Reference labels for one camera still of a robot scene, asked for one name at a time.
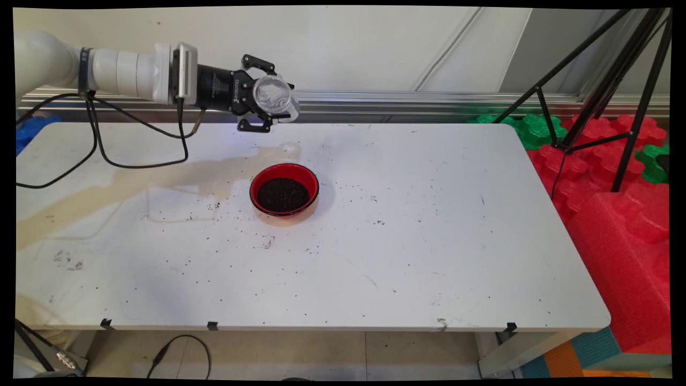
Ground large knobbed foam block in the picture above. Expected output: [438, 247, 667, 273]
[565, 182, 672, 354]

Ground black cable strap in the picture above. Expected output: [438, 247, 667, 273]
[79, 47, 93, 98]

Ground teal foam block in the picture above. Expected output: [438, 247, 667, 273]
[569, 327, 622, 370]

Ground aluminium wall rail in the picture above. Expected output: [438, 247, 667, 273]
[19, 88, 670, 120]

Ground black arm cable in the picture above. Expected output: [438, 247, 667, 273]
[15, 92, 99, 190]

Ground thin black tripod cable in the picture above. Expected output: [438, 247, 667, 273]
[550, 149, 569, 202]

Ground black camera cable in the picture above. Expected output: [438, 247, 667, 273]
[86, 96, 207, 170]

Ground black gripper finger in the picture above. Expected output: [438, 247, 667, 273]
[241, 54, 278, 77]
[237, 109, 274, 134]

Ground red bowl with black rim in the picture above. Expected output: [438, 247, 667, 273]
[249, 163, 320, 218]

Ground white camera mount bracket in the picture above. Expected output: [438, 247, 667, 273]
[154, 43, 174, 104]

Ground black tripod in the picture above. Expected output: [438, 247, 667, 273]
[490, 8, 672, 194]

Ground clear plastic jar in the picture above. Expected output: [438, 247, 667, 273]
[252, 75, 301, 124]

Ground orange foam block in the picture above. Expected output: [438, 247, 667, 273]
[542, 340, 586, 379]

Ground black granules in bowl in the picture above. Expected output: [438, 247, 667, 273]
[257, 177, 311, 213]

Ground black floor cable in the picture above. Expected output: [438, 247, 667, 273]
[146, 335, 212, 379]

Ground grey table leg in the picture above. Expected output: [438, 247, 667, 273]
[479, 331, 582, 379]
[15, 332, 89, 377]

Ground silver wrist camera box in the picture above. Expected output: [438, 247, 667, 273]
[171, 43, 199, 106]

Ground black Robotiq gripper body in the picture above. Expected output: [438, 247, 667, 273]
[197, 63, 257, 116]

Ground green foam puzzle block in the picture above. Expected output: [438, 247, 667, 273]
[469, 113, 568, 151]
[635, 144, 670, 185]

